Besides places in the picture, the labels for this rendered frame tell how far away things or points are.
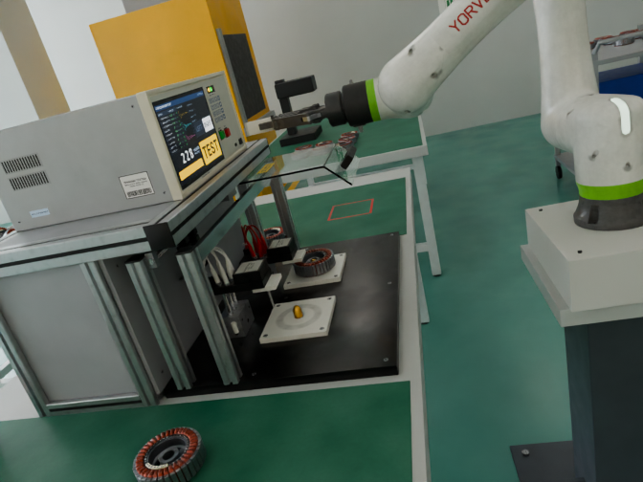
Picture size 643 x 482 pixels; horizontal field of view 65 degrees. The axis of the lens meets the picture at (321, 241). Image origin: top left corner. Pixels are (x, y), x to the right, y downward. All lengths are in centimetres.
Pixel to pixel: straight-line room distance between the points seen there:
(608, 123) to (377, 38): 530
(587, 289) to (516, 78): 547
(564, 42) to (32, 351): 126
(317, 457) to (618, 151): 77
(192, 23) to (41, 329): 387
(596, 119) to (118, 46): 442
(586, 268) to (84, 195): 96
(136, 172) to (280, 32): 548
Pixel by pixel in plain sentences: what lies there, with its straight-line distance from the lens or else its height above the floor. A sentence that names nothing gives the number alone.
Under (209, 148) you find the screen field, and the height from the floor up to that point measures 117.
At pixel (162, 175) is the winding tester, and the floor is 117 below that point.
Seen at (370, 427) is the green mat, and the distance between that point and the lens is 86.
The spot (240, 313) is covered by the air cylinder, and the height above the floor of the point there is 82.
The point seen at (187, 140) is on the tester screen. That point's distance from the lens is 107.
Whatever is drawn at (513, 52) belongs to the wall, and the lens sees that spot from 640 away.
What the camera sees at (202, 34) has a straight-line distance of 473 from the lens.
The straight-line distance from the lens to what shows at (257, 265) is 110.
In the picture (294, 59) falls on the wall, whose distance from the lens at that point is 641.
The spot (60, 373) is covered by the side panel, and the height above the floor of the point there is 84.
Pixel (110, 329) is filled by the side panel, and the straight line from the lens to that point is 103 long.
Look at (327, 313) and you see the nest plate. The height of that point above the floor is 78.
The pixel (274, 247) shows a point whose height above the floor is 87.
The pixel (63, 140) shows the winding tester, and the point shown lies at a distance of 109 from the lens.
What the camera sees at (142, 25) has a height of 183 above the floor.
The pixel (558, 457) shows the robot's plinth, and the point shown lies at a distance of 181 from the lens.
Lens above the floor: 132
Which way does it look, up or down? 21 degrees down
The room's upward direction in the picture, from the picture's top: 15 degrees counter-clockwise
